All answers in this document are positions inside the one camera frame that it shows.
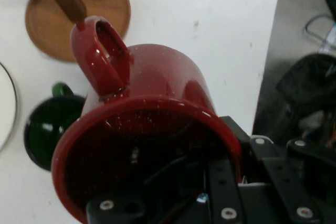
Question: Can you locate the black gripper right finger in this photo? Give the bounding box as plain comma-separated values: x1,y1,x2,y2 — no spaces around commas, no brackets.
220,115,336,224

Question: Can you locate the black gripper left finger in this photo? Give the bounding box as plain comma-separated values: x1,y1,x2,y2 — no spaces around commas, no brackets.
86,155,242,224

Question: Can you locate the red enamel mug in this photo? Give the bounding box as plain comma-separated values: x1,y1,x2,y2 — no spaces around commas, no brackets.
51,15,244,224

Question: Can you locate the black bag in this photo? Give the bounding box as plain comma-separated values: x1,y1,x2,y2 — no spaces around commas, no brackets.
275,52,336,142

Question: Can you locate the dark green enamel mug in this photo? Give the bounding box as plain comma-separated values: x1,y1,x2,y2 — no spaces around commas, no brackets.
23,81,88,173

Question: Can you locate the brown wooden mug tree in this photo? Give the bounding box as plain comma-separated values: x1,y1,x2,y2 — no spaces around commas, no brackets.
25,0,132,63

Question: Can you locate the white plate with dark rim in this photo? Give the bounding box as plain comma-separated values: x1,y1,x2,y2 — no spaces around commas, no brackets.
0,61,19,154

